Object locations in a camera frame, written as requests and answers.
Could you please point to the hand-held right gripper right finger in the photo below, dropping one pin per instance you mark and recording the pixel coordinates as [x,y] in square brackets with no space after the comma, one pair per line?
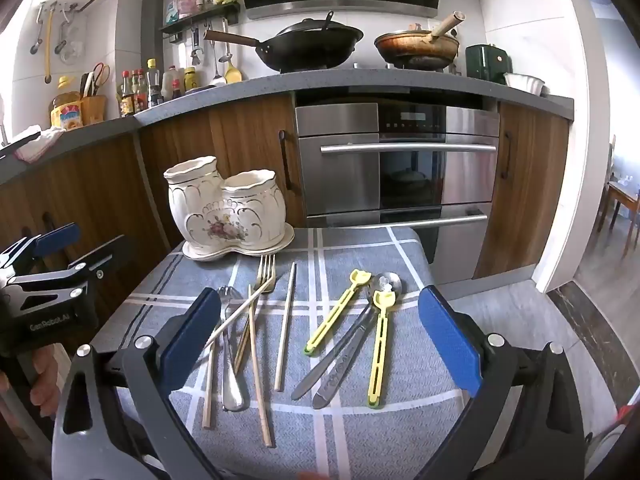
[450,342]

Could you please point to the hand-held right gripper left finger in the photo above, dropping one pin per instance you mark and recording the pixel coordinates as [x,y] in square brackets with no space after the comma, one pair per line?
[190,342]

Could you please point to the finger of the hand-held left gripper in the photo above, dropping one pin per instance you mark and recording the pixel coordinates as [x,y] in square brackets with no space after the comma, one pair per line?
[57,239]
[100,257]

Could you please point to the wooden chopstick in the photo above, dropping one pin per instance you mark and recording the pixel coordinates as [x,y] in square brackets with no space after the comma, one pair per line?
[240,316]
[207,390]
[285,327]
[260,370]

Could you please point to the silver fork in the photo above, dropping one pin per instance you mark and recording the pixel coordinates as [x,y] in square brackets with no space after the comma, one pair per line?
[232,385]

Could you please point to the yellow green plastic spoon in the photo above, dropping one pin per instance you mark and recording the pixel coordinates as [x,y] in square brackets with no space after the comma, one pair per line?
[380,355]

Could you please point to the silver slotted spoon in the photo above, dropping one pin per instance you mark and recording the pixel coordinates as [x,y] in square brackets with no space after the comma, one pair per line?
[387,282]

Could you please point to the gold fork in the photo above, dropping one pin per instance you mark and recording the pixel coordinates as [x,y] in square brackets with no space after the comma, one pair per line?
[266,275]

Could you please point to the silver table knife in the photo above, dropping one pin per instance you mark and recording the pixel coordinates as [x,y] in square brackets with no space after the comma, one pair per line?
[317,375]

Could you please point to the white floral ceramic utensil holder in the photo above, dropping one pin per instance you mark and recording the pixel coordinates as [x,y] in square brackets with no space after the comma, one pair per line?
[225,210]

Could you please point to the person's left hand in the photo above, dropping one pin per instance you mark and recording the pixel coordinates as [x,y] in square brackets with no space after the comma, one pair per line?
[46,380]

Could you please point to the wooden cabinet door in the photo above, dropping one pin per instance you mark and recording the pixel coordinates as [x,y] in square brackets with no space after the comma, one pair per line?
[90,185]
[240,150]
[530,185]

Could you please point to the white dish cloth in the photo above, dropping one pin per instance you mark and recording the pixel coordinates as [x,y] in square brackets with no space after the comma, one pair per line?
[37,145]

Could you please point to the yellow cooking oil bottle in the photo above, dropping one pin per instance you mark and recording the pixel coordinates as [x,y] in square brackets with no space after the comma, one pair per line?
[65,110]

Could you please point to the white ceramic holder tray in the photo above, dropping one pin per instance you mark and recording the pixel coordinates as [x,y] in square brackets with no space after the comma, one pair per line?
[280,246]

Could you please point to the wooden knife block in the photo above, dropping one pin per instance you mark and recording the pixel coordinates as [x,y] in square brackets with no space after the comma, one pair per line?
[94,107]

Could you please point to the grey plaid cloth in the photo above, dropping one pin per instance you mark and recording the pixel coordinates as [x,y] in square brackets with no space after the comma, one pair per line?
[340,435]

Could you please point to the row of sauce bottles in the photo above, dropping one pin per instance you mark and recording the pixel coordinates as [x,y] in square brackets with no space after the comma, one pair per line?
[150,90]

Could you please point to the stainless steel built-in oven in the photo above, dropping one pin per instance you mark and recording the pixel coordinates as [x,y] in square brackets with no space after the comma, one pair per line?
[345,175]

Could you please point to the hanging metal ladle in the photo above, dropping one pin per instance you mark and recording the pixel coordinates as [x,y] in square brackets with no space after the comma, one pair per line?
[218,77]

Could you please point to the wooden chair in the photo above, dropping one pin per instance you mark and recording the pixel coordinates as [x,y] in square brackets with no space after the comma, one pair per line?
[607,185]

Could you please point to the wooden dining table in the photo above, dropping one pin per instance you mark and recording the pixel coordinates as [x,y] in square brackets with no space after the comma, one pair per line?
[627,200]

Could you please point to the hanging yellow spatula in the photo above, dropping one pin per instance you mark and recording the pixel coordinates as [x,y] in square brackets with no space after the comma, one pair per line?
[233,72]

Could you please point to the grey kitchen countertop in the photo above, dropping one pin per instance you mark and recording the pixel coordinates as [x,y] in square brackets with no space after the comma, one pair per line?
[260,87]

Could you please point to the white fluted bowl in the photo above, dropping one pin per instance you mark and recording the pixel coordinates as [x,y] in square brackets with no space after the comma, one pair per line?
[525,82]

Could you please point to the dark green kitchen appliance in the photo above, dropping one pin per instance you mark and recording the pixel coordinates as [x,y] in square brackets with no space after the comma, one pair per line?
[487,65]

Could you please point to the brown wok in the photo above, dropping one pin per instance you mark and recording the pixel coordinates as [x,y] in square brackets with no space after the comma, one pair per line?
[417,47]

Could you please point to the black wok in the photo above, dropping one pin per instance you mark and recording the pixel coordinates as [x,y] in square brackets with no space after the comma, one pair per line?
[310,42]

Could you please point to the black wall shelf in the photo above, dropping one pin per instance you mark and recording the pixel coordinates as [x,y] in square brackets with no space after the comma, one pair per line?
[200,17]

